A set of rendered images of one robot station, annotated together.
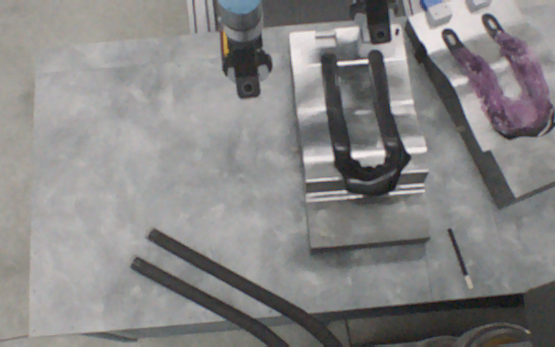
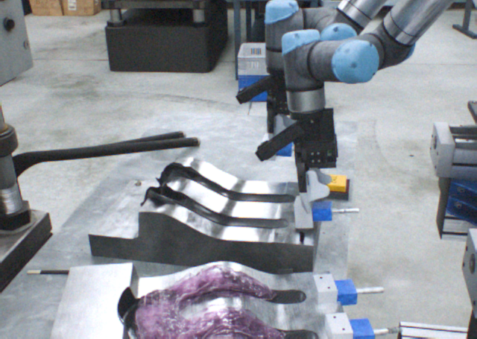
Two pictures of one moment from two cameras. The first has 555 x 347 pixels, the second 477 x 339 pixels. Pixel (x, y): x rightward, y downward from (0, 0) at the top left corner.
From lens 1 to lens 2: 1.67 m
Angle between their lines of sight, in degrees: 69
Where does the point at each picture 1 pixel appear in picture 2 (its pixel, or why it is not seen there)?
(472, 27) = (299, 320)
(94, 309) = (163, 126)
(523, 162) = (100, 282)
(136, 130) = not seen: hidden behind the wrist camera
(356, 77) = (262, 211)
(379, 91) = (243, 223)
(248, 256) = (153, 174)
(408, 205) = (126, 227)
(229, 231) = not seen: hidden behind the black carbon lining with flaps
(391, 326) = not seen: outside the picture
